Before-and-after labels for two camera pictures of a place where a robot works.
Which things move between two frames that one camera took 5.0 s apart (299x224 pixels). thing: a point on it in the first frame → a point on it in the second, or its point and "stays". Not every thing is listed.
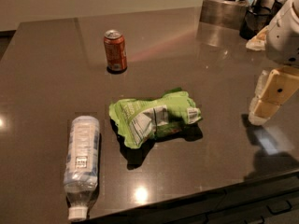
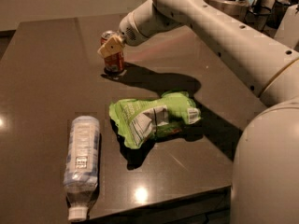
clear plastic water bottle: [80, 174] stays
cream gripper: [284, 41] → [128, 28]
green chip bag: [141, 119] stays
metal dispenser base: [228, 14] stays
